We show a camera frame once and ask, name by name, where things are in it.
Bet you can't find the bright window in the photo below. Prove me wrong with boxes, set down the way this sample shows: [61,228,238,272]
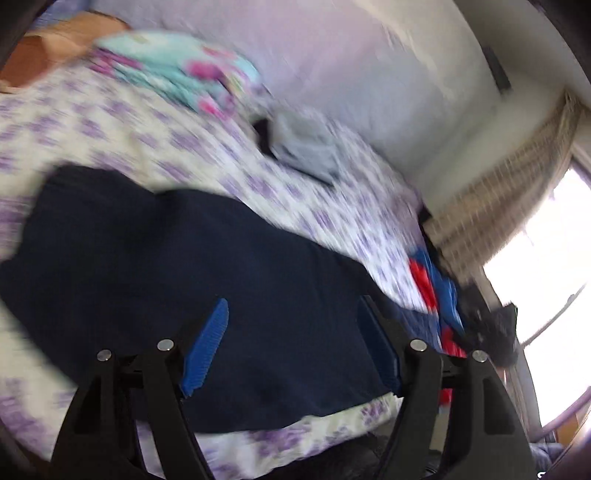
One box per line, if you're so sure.
[481,152,591,432]

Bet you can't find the folded teal pink floral blanket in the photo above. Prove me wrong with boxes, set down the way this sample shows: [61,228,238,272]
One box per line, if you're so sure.
[92,30,260,121]

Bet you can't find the dark wall fixture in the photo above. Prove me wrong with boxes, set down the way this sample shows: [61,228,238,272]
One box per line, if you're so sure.
[484,46,513,94]

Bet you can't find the brown satin pillow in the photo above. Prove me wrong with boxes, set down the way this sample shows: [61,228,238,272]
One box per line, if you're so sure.
[0,11,132,94]

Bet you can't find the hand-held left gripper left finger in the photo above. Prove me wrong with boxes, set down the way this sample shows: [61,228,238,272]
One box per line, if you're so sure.
[48,298,230,480]

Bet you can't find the folded black garment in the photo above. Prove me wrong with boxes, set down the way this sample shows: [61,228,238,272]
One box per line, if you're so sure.
[253,117,337,186]

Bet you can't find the dark navy pants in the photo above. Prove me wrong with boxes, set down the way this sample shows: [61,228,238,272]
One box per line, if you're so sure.
[0,165,446,435]

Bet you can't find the purple floral bed cover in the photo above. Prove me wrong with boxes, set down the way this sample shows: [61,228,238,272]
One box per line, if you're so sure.
[0,65,444,480]

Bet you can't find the red and blue cloth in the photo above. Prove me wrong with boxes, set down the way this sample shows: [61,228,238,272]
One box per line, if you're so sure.
[407,248,468,403]

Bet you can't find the folded grey garment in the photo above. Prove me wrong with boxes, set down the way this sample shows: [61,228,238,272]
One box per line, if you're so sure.
[270,111,343,182]

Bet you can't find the lilac lace headboard cover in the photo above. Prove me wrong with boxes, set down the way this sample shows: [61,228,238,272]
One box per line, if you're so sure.
[90,0,502,204]

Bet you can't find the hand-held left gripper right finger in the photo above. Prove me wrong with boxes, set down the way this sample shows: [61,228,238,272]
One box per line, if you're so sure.
[357,295,532,480]

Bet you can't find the beige checked curtain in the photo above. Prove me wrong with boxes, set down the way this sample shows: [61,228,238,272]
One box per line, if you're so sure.
[424,92,583,283]

